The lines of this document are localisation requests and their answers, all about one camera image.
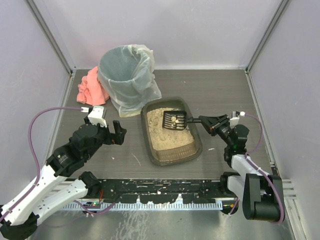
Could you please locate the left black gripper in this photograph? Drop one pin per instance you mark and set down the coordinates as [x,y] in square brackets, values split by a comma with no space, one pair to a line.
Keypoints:
[108,135]

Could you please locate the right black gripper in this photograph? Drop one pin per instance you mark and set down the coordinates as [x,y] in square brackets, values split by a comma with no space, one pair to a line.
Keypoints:
[219,123]

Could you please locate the black slotted litter scoop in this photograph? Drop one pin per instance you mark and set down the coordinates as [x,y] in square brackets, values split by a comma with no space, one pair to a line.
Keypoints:
[177,120]

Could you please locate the dark translucent litter box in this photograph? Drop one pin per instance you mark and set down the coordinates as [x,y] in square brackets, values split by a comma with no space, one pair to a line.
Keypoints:
[168,147]

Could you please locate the bin with plastic liner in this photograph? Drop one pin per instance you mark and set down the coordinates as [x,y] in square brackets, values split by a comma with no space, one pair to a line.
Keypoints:
[127,74]

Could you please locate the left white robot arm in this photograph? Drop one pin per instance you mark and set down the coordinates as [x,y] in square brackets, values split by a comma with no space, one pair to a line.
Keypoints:
[21,217]

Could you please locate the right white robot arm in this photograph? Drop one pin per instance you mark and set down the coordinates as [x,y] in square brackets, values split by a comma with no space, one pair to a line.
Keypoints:
[261,193]

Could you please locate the pink crumpled cloth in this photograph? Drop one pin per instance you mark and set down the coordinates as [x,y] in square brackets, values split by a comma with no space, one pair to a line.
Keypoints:
[91,91]

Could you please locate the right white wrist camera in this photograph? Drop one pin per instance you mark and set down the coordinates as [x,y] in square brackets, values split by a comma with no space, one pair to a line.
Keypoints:
[235,118]

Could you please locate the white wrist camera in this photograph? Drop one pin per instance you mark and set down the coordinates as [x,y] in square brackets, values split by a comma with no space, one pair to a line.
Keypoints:
[235,118]
[96,115]

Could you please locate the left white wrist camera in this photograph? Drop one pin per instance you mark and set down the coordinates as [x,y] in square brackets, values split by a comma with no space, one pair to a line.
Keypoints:
[96,115]

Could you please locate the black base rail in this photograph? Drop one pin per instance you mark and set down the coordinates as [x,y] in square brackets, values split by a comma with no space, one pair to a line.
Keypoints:
[160,191]

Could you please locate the white slotted cable duct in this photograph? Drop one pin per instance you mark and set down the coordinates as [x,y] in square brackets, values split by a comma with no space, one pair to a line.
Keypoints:
[175,206]

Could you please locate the left aluminium frame post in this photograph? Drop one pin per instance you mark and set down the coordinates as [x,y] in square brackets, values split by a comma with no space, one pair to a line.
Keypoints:
[48,34]

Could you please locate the aluminium frame post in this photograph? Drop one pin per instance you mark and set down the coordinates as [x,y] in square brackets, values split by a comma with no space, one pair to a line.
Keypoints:
[280,10]
[48,34]

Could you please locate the right aluminium frame post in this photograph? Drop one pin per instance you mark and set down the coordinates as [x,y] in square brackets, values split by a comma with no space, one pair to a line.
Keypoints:
[280,10]

